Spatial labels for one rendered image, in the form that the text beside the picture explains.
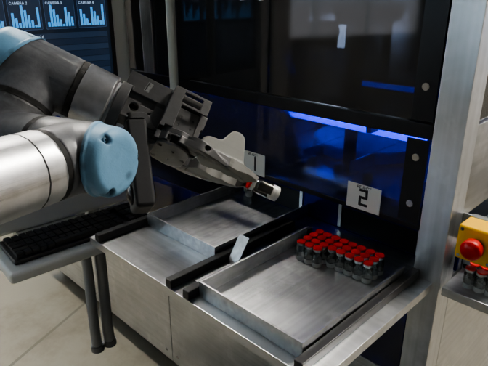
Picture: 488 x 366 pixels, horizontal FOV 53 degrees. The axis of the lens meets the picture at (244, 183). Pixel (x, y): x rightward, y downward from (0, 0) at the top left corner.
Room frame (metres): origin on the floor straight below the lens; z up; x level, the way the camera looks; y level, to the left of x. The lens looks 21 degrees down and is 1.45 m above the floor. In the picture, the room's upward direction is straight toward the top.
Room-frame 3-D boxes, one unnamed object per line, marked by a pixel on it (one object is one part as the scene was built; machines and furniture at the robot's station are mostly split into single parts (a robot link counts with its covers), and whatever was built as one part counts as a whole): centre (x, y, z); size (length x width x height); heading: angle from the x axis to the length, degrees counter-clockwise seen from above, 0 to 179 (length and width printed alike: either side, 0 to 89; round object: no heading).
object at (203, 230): (1.18, 0.04, 0.90); 0.34 x 0.26 x 0.04; 135
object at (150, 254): (1.01, -0.03, 0.87); 0.70 x 0.48 x 0.02; 45
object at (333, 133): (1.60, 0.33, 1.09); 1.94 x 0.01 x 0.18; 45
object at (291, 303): (0.86, -0.12, 0.90); 0.34 x 0.26 x 0.04; 135
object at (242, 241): (0.93, 0.05, 0.91); 0.14 x 0.03 x 0.06; 134
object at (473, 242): (0.82, -0.43, 0.99); 0.04 x 0.04 x 0.04; 45
